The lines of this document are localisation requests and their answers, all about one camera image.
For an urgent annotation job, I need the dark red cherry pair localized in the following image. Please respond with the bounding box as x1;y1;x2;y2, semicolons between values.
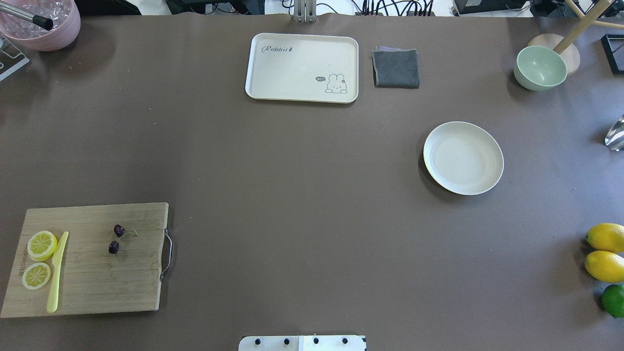
108;224;138;254

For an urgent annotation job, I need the cream rabbit tray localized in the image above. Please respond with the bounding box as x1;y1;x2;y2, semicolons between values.
245;33;359;104

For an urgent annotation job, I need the folded grey cloth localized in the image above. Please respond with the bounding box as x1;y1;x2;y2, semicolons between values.
371;46;420;89

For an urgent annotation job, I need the cream round plate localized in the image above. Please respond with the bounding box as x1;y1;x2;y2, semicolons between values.
423;121;505;195

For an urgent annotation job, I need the wooden cutting board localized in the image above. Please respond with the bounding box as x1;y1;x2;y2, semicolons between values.
1;202;169;318

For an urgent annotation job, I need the green bowl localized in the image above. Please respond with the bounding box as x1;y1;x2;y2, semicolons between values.
513;46;567;92

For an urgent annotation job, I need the upper lemon half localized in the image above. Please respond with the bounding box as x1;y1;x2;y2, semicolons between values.
27;231;58;262

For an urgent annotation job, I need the wooden stand with base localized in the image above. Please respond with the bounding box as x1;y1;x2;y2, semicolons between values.
527;0;623;76

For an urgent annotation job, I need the yellow plastic knife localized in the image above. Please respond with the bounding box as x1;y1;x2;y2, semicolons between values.
46;231;69;314

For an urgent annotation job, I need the lower lemon slice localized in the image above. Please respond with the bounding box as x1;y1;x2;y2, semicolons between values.
22;262;53;290

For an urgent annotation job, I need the upper whole lemon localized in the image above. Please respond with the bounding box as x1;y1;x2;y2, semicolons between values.
585;223;624;253

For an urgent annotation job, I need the whole lemon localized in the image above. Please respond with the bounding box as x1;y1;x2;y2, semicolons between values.
585;251;624;284
585;223;624;253

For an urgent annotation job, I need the metal scoop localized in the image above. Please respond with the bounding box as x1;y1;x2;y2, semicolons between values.
604;116;624;152

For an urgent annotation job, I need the metal muddler black tip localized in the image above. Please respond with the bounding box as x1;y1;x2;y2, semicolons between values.
0;1;54;31

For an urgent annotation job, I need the pink bowl with ice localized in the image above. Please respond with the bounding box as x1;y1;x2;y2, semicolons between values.
0;0;81;52

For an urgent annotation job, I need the lower whole lemon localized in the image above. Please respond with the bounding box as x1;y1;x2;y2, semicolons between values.
585;251;624;284

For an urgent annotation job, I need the green lime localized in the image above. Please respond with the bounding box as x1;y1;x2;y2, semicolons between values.
600;284;624;318

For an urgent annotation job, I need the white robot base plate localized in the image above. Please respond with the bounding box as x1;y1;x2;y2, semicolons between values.
238;334;367;351

